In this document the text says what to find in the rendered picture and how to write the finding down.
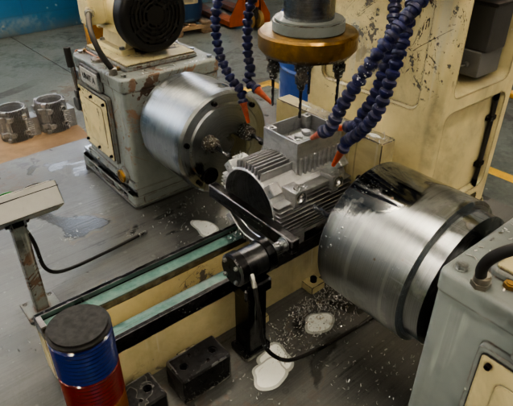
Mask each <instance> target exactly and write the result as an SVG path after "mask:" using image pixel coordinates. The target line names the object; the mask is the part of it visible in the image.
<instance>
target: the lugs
mask: <svg viewBox="0 0 513 406"><path fill-rule="evenodd" d="M237 160H238V158H237V157H236V158H234V159H230V160H229V161H227V162H226V163H225V168H226V170H227V172H228V173H229V172H230V171H231V170H233V169H234V168H236V167H237ZM348 163H349V162H348V160H347V159H346V157H345V155H343V156H342V158H341V159H340V160H339V161H338V163H337V164H336V166H335V168H336V169H339V168H343V167H345V166H346V165H347V164H348ZM264 190H265V192H266V194H267V196H268V198H269V200H270V199H272V198H275V197H277V196H279V195H280V194H282V193H283V191H282V189H281V188H280V186H279V184H278V182H277V181H276V182H274V183H271V184H269V185H268V186H266V187H265V188H264ZM226 216H227V217H228V219H229V221H230V224H234V223H235V222H234V220H233V218H232V217H231V215H230V212H228V213H227V214H226Z"/></svg>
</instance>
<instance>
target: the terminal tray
mask: <svg viewBox="0 0 513 406"><path fill-rule="evenodd" d="M325 123H326V120H324V119H323V118H319V117H317V116H316V115H314V114H310V113H309V112H306V113H303V114H301V118H298V115H296V116H294V117H291V118H287V119H285V120H283V121H280V122H276V123H273V124H271V125H268V126H265V127H264V128H263V145H264V149H267V148H268V149H271V150H272V149H274V151H276V150H277V152H279V151H280V154H282V153H283V156H286V159H289V163H290V162H292V170H293V172H294V173H295V174H296V175H299V176H302V173H304V174H306V173H307V171H309V172H311V169H313V170H316V167H318V168H320V166H321V165H322V166H325V163H327V164H329V161H330V162H333V157H335V155H336V153H337V145H338V144H339V143H340V139H341V131H336V132H335V133H334V135H333V136H332V137H328V138H326V139H322V138H319V139H314V140H311V139H310V137H311V136H312V135H313V134H315V133H316V132H317V128H318V127H319V126H321V125H324V124H325ZM301 129H302V130H301ZM299 131H300V133H299ZM288 133H289V134H288Z"/></svg>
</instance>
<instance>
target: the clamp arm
mask: <svg viewBox="0 0 513 406"><path fill-rule="evenodd" d="M209 196H210V197H212V198H213V199H214V200H215V201H217V202H218V203H220V204H221V205H223V206H224V207H225V208H227V209H228V210H229V211H230V212H232V213H234V214H235V215H236V216H238V217H239V218H241V219H242V220H243V221H244V222H246V223H247V224H249V225H250V226H252V227H253V228H255V229H256V230H257V231H258V232H260V233H261V234H263V235H264V236H266V237H267V238H269V239H270V240H271V241H272V242H276V241H279V240H280V239H282V240H281V242H282V243H284V242H286V244H284V249H285V248H286V247H288V248H286V249H285V250H283V251H286V252H287V253H289V254H290V255H293V254H295V253H296V252H297V251H299V245H300V239H299V238H298V237H296V236H295V235H294V234H292V233H291V232H289V231H288V230H286V229H285V228H283V227H282V226H281V225H279V224H278V223H276V221H275V220H273V219H270V218H269V217H267V216H266V215H264V214H263V213H261V212H260V211H258V210H257V209H256V208H254V207H253V206H251V205H249V204H248V203H246V202H245V201H244V200H242V199H241V198H239V197H238V196H236V195H235V194H233V193H232V192H231V191H229V190H228V189H226V187H225V186H223V185H222V186H221V185H220V184H218V183H217V182H213V183H212V184H209Z"/></svg>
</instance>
